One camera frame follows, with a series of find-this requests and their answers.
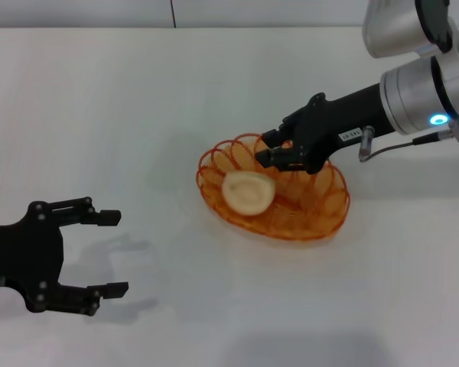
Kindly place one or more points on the white tablecloth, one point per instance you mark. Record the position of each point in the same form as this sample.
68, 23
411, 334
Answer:
176, 95

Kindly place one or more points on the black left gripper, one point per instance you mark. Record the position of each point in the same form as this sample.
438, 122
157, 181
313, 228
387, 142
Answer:
23, 256

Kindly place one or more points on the orange woven plastic basket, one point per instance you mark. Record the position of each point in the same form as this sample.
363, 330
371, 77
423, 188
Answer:
310, 214

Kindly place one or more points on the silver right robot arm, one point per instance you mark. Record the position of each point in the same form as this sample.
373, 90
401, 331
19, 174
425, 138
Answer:
413, 95

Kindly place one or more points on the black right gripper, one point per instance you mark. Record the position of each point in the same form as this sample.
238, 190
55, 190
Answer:
329, 122

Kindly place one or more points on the round beige bread bun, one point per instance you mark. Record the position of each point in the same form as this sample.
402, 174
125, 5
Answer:
246, 195

